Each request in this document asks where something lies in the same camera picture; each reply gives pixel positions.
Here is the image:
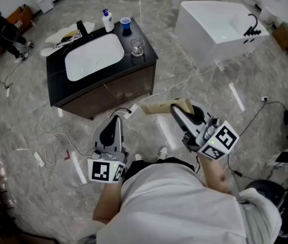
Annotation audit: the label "tan kraft paper bag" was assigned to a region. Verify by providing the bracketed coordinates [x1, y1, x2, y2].
[140, 98, 194, 116]

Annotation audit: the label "person's white shirt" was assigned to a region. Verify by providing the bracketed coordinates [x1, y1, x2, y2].
[97, 161, 283, 244]

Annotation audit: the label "white blue-pump lotion bottle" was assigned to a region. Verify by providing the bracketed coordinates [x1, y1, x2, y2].
[102, 8, 115, 33]

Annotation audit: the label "orange storage box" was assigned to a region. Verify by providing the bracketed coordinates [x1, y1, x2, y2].
[6, 5, 35, 33]

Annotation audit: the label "black swivel chair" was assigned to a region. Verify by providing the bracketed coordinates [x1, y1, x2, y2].
[245, 179, 288, 239]

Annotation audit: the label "blue plastic cup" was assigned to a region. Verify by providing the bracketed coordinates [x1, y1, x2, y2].
[120, 17, 132, 31]

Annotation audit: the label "black-top vanity cabinet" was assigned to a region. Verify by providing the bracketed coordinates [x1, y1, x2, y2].
[46, 17, 159, 120]

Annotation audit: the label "person's right shoe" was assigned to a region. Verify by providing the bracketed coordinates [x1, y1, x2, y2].
[157, 145, 169, 160]

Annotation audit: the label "white power strip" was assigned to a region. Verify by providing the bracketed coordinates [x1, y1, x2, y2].
[123, 104, 140, 119]
[34, 151, 46, 168]

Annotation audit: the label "person's right forearm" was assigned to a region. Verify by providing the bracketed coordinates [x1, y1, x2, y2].
[197, 154, 233, 196]

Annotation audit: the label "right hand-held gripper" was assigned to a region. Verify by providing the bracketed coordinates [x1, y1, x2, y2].
[171, 104, 240, 161]

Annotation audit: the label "black sink faucet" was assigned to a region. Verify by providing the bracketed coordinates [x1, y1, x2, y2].
[76, 20, 90, 40]

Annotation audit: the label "black bathtub faucet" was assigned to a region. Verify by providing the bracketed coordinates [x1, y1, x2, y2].
[243, 13, 262, 38]

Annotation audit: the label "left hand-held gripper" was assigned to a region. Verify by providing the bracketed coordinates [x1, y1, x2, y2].
[87, 116, 130, 185]

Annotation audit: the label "white patterned rug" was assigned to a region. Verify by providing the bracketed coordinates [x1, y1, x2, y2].
[41, 21, 95, 57]

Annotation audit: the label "white bathtub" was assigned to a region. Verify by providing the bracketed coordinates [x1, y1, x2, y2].
[174, 0, 271, 70]

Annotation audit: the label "clear glass cup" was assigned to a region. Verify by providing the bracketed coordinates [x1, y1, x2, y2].
[130, 38, 145, 57]

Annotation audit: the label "black cable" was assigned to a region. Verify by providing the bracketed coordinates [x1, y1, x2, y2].
[227, 99, 288, 180]

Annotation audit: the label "white cable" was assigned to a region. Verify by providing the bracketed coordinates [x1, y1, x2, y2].
[41, 132, 94, 170]

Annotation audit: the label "person's left forearm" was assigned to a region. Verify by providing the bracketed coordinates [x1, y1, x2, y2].
[92, 180, 122, 225]

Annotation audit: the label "person's black trousers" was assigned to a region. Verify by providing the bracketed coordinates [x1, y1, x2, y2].
[122, 157, 196, 186]

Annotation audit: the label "cardboard box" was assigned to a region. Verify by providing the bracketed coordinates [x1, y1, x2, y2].
[272, 21, 288, 52]

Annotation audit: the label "white sink basin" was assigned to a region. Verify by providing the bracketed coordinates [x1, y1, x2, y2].
[65, 33, 125, 82]

